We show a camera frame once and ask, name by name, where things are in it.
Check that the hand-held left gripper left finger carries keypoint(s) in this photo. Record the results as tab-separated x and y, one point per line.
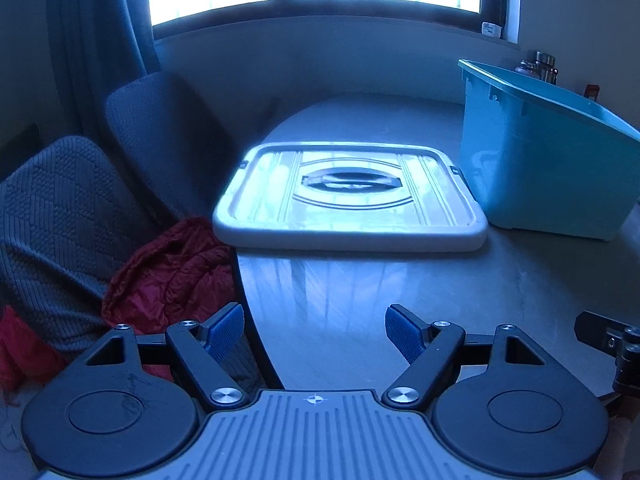
225	332

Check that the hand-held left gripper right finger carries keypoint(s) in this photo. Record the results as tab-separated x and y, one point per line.
404	332

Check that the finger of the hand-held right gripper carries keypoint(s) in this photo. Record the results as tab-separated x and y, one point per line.
595	330

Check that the teal plastic storage bin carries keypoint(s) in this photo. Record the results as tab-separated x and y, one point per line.
540	170

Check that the grey desktop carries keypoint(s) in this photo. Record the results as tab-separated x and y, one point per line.
350	285

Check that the person's pink clothing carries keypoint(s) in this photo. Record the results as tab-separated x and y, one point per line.
622	440

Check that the red crumpled jacket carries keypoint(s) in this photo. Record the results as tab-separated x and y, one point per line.
170	270

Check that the white storage bin lid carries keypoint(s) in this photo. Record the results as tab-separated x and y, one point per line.
350	210

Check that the grey knit chair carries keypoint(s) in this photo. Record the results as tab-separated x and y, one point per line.
160	135
60	220

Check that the red cloth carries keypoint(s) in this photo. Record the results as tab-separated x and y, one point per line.
25	350

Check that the red and white box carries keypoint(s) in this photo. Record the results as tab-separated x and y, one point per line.
592	91

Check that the steel thermos flask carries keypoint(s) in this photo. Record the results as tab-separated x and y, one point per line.
546	66

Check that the blue curtain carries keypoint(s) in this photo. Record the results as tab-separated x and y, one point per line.
100	25

